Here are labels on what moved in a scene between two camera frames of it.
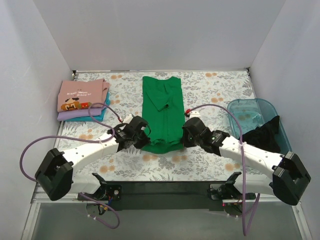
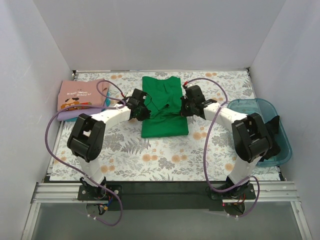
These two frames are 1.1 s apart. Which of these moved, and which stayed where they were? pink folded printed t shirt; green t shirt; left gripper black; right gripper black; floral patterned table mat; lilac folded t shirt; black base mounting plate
Moved: green t shirt; left gripper black; right gripper black
Stayed: floral patterned table mat; black base mounting plate; pink folded printed t shirt; lilac folded t shirt
